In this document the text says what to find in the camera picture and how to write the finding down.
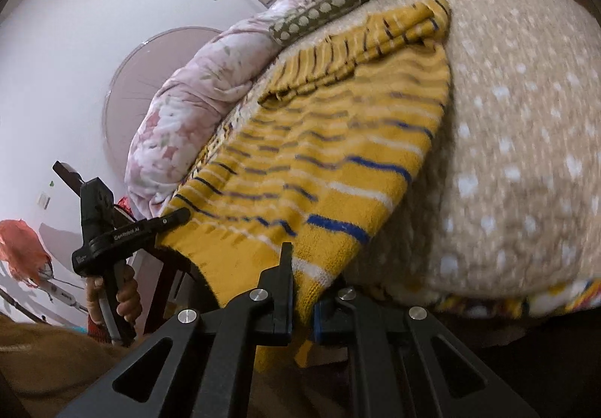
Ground yellow blue-striped sweater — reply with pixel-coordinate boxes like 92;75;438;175
159;0;451;319

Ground person's left hand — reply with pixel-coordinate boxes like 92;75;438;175
86;266;143;326

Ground orange cloth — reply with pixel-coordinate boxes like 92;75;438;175
0;220;52;286

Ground pink floral comforter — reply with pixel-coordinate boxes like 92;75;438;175
124;0;312;219

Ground pink round headboard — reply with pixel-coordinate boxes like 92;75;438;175
102;26;219;179

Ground beige dotted quilt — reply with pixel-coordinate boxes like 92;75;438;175
299;0;600;303

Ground olive patterned bolster pillow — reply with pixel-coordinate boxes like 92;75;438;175
270;0;370;48

